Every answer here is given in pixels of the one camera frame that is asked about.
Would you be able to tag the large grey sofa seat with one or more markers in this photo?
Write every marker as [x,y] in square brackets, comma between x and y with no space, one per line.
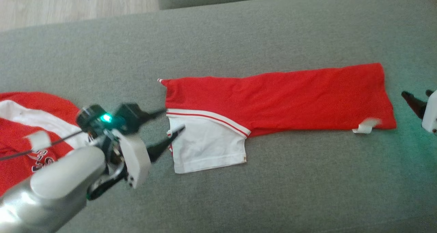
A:
[239,38]

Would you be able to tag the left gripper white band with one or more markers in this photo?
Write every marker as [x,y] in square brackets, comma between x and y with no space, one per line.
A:
[135,158]

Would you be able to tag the red shorts with white stripe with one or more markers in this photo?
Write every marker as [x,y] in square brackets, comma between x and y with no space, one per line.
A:
[17,130]

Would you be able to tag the red basketball jersey number 23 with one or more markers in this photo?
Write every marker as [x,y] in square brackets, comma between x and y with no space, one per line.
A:
[273,100]

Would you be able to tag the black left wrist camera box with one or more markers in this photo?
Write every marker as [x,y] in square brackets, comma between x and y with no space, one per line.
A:
[89,118]

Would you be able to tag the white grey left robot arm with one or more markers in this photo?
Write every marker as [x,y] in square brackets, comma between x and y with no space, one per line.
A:
[51,185]

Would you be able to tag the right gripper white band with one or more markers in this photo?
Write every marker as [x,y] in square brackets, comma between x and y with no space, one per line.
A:
[431,117]

